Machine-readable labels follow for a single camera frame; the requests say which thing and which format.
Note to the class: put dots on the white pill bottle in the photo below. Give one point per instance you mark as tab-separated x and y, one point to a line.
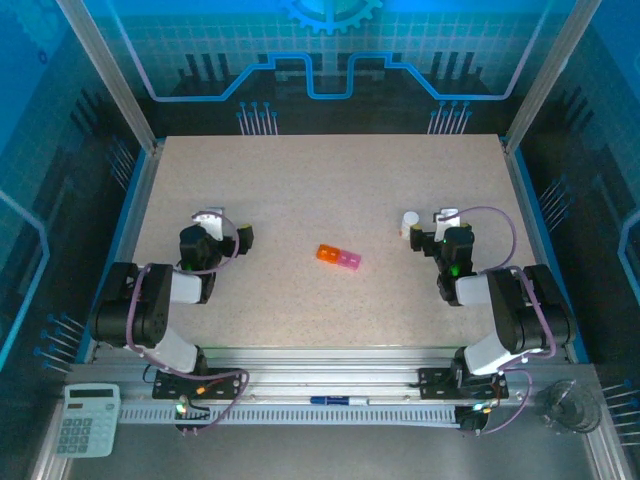
410	219

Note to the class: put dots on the pink pill box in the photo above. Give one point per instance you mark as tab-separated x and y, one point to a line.
355	261

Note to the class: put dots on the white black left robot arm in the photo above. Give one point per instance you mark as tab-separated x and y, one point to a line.
185	287

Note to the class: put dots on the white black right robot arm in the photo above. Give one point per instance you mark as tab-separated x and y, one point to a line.
475	290

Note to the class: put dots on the blue white marker pen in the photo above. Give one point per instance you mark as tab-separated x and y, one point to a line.
330	400

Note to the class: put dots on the clear plastic cup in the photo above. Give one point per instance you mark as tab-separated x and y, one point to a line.
570	407

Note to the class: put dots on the white desk calculator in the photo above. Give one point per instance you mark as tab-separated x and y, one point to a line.
87	425

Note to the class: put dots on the blue aluminium table side rail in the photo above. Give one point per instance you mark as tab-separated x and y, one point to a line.
120	225
545	225

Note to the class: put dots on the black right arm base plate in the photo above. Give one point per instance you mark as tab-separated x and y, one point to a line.
432	382

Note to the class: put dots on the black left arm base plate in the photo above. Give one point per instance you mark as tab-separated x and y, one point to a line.
227	382

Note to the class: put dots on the aluminium frame rail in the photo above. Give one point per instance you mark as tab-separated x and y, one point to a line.
325	372

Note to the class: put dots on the aluminium frame post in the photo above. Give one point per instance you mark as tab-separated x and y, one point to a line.
542	75
110	75

